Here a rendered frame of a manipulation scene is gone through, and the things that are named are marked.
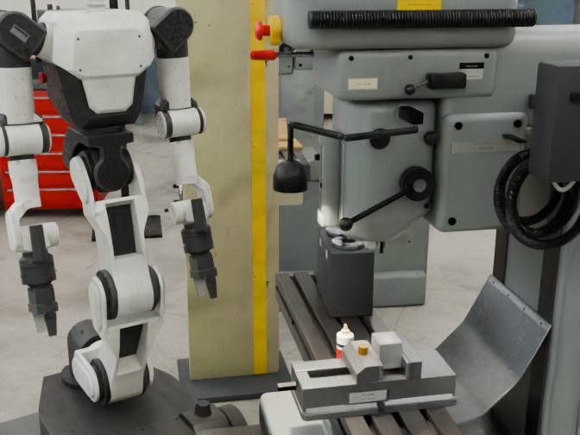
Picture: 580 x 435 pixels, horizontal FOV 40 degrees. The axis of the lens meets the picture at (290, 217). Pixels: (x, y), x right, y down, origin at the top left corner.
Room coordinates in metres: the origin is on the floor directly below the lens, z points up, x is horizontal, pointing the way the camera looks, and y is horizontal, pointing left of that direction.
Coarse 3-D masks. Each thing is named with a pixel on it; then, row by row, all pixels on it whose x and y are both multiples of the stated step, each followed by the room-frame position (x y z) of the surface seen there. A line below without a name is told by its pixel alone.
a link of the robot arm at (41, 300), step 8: (24, 272) 1.94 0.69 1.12; (32, 272) 1.94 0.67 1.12; (40, 272) 1.94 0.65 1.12; (48, 272) 1.96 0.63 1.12; (24, 280) 1.94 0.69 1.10; (32, 280) 1.93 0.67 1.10; (40, 280) 1.94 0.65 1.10; (48, 280) 1.95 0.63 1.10; (32, 288) 1.94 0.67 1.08; (40, 288) 1.94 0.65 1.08; (48, 288) 1.94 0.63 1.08; (32, 296) 1.95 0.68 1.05; (40, 296) 1.92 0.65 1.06; (48, 296) 1.93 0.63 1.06; (32, 304) 1.95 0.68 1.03; (40, 304) 1.92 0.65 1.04; (48, 304) 1.91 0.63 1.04; (56, 304) 1.93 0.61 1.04; (32, 312) 1.95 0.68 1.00; (40, 312) 1.90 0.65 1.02
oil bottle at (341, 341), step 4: (344, 324) 1.73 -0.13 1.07; (344, 328) 1.73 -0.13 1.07; (340, 332) 1.73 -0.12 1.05; (344, 332) 1.72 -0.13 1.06; (348, 332) 1.73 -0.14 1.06; (340, 336) 1.72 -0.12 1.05; (344, 336) 1.72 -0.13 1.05; (348, 336) 1.72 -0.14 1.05; (352, 336) 1.72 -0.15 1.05; (340, 340) 1.72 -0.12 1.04; (344, 340) 1.71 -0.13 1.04; (348, 340) 1.72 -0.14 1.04; (352, 340) 1.72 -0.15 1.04; (340, 344) 1.72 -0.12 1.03; (344, 344) 1.71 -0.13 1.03; (340, 348) 1.72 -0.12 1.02; (340, 352) 1.72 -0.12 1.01; (340, 356) 1.72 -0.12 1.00
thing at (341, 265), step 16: (320, 240) 2.16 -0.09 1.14; (336, 240) 2.08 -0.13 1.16; (352, 240) 2.09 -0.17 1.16; (320, 256) 2.16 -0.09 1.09; (336, 256) 2.01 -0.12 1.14; (352, 256) 2.01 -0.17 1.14; (368, 256) 2.02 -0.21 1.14; (320, 272) 2.16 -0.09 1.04; (336, 272) 2.01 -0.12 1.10; (352, 272) 2.01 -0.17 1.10; (368, 272) 2.02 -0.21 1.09; (320, 288) 2.15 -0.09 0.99; (336, 288) 2.01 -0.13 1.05; (352, 288) 2.01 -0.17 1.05; (368, 288) 2.02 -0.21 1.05; (336, 304) 2.01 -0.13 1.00; (352, 304) 2.01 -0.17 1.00; (368, 304) 2.02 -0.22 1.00
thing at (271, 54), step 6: (252, 54) 1.75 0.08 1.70; (258, 54) 1.75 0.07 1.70; (264, 54) 1.75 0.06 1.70; (270, 54) 1.75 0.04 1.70; (276, 54) 1.76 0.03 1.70; (282, 54) 1.76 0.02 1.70; (288, 54) 1.77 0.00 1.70; (294, 54) 1.77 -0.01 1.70; (300, 54) 1.77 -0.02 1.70; (306, 54) 1.77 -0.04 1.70; (312, 54) 1.78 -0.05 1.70
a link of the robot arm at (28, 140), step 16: (16, 128) 2.01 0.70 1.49; (32, 128) 2.03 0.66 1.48; (16, 144) 1.99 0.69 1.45; (32, 144) 2.01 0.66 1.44; (16, 160) 2.02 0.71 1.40; (32, 160) 2.04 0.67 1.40; (16, 176) 2.01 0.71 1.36; (32, 176) 2.02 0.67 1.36; (16, 192) 2.00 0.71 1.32; (32, 192) 2.01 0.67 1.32
